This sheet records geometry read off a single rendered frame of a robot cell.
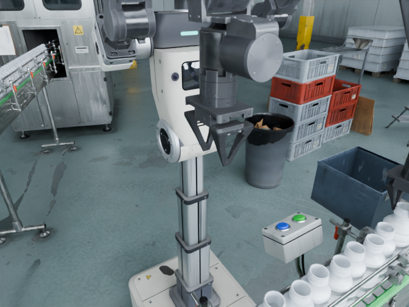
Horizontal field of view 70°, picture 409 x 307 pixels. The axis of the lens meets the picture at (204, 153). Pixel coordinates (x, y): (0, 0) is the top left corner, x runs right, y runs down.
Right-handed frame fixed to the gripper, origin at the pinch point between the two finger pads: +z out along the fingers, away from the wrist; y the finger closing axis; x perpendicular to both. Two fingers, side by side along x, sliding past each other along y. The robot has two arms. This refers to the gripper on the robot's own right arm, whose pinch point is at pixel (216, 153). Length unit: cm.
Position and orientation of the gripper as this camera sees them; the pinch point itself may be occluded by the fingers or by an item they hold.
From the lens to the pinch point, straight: 50.2
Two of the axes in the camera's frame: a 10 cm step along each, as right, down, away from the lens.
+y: 5.2, 4.0, -7.5
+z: -0.1, 8.8, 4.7
